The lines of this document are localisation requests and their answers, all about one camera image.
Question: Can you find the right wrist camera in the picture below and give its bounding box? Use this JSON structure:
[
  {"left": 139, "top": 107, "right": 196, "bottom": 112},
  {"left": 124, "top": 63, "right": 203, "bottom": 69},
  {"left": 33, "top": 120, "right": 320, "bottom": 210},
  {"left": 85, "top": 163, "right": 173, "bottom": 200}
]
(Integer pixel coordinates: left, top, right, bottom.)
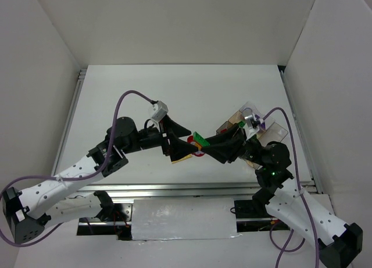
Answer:
[{"left": 242, "top": 108, "right": 263, "bottom": 139}]

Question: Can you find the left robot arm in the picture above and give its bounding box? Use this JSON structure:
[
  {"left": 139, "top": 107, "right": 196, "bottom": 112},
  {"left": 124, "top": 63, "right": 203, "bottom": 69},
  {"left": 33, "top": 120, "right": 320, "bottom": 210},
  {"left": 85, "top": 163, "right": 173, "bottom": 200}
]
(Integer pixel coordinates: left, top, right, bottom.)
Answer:
[{"left": 1, "top": 116, "right": 198, "bottom": 248}]

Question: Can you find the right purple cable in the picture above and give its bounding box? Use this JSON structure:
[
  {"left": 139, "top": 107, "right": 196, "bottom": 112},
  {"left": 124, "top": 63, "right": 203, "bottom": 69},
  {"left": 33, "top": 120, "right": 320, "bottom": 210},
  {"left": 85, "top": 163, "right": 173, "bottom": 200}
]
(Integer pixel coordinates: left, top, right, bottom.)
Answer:
[{"left": 261, "top": 106, "right": 320, "bottom": 268}]

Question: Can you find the aluminium frame rail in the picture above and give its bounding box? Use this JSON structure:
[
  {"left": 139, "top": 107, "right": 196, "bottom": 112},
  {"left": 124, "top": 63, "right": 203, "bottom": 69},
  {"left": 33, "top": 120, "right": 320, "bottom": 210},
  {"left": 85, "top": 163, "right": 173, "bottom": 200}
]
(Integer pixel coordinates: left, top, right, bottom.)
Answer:
[{"left": 66, "top": 183, "right": 317, "bottom": 201}]

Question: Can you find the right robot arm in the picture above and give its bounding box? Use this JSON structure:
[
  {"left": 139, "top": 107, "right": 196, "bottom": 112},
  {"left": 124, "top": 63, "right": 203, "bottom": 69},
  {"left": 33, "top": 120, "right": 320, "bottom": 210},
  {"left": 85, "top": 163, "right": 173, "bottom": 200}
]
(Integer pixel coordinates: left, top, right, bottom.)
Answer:
[{"left": 201, "top": 125, "right": 363, "bottom": 267}]

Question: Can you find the red flower lego piece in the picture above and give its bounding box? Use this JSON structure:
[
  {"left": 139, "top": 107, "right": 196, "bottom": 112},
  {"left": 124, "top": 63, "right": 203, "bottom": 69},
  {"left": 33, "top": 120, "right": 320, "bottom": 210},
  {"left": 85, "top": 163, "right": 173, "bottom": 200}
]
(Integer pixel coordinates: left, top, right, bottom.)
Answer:
[{"left": 187, "top": 135, "right": 205, "bottom": 158}]

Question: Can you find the clear compartment container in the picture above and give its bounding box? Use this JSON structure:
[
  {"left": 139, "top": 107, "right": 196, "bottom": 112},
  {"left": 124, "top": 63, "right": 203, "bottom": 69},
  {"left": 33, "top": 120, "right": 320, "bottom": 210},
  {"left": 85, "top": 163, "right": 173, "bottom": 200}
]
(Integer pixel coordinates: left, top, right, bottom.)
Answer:
[{"left": 216, "top": 100, "right": 289, "bottom": 167}]

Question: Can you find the foil covered panel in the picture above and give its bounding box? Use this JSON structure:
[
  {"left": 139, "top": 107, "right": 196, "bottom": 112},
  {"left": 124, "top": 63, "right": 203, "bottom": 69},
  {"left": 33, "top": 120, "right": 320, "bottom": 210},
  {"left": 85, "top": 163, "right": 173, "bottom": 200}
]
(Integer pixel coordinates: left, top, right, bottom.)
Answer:
[{"left": 131, "top": 198, "right": 238, "bottom": 241}]

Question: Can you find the green lego plate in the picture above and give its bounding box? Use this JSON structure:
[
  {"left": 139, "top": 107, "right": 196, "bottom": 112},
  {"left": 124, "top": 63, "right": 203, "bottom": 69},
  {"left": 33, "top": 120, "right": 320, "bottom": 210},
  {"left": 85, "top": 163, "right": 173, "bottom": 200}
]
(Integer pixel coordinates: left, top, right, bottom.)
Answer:
[{"left": 192, "top": 131, "right": 210, "bottom": 147}]

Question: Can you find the yellow long lego plate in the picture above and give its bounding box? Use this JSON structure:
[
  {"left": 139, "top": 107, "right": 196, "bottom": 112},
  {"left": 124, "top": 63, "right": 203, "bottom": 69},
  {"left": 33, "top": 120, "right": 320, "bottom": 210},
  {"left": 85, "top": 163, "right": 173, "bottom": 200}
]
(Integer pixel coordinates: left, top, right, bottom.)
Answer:
[{"left": 171, "top": 154, "right": 192, "bottom": 164}]

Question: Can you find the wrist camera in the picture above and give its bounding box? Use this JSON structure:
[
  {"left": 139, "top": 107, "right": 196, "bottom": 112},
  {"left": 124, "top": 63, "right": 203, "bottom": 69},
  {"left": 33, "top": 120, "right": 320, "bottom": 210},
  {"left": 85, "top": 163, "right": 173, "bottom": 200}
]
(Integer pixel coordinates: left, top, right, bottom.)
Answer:
[
  {"left": 149, "top": 101, "right": 169, "bottom": 126},
  {"left": 242, "top": 108, "right": 263, "bottom": 139}
]

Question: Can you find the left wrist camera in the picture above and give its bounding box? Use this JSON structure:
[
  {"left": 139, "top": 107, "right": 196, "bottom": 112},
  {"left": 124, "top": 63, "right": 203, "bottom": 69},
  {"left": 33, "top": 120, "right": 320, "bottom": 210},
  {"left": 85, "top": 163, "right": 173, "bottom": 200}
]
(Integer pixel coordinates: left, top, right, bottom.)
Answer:
[{"left": 149, "top": 101, "right": 169, "bottom": 126}]

